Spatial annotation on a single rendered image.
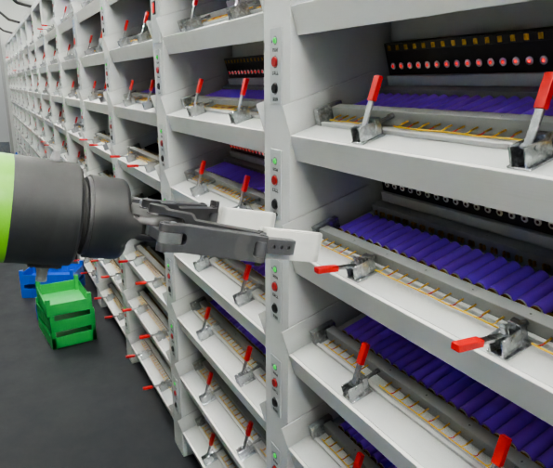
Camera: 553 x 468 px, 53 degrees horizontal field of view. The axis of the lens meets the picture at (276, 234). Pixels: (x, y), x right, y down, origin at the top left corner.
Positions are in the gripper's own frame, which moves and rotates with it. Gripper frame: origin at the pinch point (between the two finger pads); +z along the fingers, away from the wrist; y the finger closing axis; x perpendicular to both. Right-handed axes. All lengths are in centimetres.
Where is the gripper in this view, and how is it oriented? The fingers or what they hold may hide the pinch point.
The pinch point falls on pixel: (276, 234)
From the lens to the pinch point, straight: 59.6
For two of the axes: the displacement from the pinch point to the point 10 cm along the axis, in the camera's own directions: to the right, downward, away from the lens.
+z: 8.7, 0.8, 4.9
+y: 4.6, 2.3, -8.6
